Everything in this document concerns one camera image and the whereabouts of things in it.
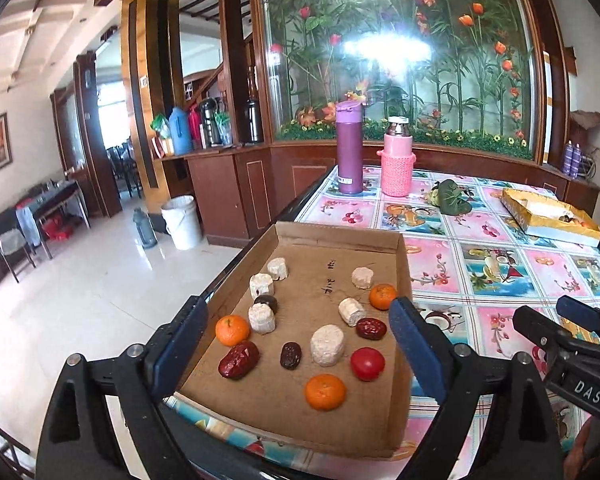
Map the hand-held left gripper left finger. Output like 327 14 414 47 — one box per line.
35 296 210 480

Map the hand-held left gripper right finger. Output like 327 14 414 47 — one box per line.
387 296 566 480

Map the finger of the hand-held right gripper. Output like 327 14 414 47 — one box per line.
511 305 600 361
555 295 600 348

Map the red tomato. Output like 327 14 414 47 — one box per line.
350 347 386 381

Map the small orange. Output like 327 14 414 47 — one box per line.
304 373 347 412
369 283 397 311
215 314 251 347

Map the large red date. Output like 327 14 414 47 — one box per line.
217 340 261 380

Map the cardboard tray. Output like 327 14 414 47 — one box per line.
172 221 415 460

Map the colourful printed tablecloth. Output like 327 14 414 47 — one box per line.
165 165 600 466

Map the yellow shallow box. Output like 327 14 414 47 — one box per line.
500 187 600 248

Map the grey water jug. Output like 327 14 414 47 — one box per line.
132 207 158 250

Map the white plastic bucket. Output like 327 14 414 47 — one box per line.
161 195 203 251

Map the green leafy vegetable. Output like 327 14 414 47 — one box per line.
430 178 473 215

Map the red object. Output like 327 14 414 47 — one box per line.
42 212 78 241

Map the pink knit-sleeved bottle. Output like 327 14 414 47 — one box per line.
377 116 416 197

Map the dark side table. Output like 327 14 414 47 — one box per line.
15 180 92 260

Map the black metal chair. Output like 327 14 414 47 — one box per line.
0 215 37 283

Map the purple thermos bottle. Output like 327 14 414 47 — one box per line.
335 100 365 195

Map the white rolled poster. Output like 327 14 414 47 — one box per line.
542 50 554 166

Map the blue thermos jug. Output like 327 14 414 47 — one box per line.
168 106 193 156

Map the red thermos jug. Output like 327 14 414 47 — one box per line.
189 109 203 151

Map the green plant bunch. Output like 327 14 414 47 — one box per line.
214 111 233 147
150 114 173 141

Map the black thermos jug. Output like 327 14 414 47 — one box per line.
199 98 223 148

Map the dark steel thermos jug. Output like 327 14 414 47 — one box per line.
244 99 265 144

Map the glass flower display panel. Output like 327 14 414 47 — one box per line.
260 0 541 161

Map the wooden pillar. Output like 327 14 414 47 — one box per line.
121 0 182 201

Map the metal wire rack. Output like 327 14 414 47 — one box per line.
580 152 600 181

